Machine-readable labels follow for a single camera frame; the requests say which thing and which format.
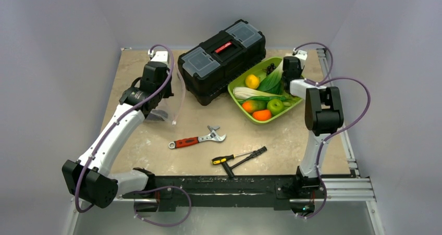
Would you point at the black T-handle tool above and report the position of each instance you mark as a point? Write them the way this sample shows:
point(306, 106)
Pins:
point(229, 169)

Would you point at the yellow black screwdriver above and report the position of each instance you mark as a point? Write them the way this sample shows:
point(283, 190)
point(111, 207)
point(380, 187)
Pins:
point(221, 159)

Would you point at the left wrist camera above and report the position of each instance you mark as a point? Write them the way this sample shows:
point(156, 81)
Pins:
point(159, 56)

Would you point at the black plastic toolbox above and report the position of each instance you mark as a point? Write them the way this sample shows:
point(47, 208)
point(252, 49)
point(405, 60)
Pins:
point(208, 68)

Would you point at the toy black grapes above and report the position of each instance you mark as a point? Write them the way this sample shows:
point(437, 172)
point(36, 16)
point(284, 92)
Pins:
point(269, 69)

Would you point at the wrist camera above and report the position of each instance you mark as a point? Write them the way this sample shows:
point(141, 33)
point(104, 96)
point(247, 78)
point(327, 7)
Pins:
point(300, 54)
point(159, 56)

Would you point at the toy yellow lemon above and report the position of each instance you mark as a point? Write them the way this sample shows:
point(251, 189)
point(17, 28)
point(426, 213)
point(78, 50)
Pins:
point(252, 81)

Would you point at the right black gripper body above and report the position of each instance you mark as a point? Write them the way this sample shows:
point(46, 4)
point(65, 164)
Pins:
point(288, 80)

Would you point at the clear zip top bag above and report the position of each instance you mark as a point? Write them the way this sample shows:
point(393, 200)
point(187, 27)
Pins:
point(173, 105)

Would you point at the red handled adjustable wrench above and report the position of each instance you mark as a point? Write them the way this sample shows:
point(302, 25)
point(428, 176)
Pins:
point(212, 136)

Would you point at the toy green apple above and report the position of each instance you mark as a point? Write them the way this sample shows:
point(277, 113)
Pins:
point(275, 106)

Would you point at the toy purple eggplant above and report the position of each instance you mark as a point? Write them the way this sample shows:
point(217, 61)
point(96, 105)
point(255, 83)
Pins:
point(157, 115)

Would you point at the toy green bean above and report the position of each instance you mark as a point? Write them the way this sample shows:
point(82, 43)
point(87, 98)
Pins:
point(290, 100)

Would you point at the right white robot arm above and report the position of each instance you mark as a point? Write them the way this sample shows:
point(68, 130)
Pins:
point(323, 116)

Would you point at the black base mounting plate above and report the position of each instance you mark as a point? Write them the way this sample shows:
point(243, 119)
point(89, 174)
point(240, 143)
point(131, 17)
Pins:
point(250, 191)

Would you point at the toy orange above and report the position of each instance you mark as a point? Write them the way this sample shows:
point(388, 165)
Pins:
point(262, 115)

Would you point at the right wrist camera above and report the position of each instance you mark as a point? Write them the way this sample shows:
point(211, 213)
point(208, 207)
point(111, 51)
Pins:
point(300, 54)

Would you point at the toy mango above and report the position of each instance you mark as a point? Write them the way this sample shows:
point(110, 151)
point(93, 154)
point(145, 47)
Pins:
point(252, 106)

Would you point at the green plastic tray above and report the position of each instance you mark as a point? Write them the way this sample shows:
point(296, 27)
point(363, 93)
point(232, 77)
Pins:
point(259, 71)

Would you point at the toy leek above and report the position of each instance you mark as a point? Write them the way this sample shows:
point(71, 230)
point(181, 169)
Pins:
point(241, 93)

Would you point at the toy bok choy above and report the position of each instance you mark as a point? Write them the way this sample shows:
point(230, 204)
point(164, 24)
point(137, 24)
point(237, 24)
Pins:
point(272, 83)

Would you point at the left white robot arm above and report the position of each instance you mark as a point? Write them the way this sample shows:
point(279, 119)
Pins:
point(89, 178)

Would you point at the aluminium frame rail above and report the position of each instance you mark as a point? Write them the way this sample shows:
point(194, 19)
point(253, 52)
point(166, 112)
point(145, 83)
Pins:
point(357, 189)

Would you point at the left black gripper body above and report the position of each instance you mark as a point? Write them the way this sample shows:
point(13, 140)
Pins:
point(166, 92)

